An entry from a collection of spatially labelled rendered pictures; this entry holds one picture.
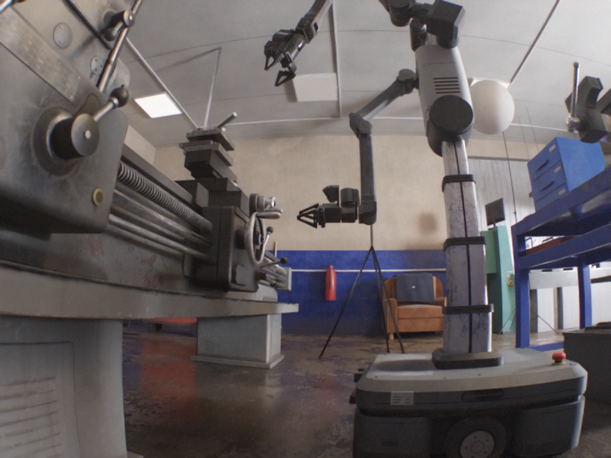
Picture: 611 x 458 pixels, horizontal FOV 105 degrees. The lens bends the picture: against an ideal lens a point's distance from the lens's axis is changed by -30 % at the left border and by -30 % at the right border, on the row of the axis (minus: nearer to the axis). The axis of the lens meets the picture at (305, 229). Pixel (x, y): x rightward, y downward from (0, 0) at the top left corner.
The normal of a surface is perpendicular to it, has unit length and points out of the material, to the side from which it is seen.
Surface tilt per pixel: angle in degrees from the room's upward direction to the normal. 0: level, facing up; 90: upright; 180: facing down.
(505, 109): 130
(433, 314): 90
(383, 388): 45
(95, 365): 90
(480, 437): 90
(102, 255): 90
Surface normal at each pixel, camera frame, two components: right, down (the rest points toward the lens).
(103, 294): 0.99, 0.00
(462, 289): -0.29, -0.22
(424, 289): 0.07, -0.22
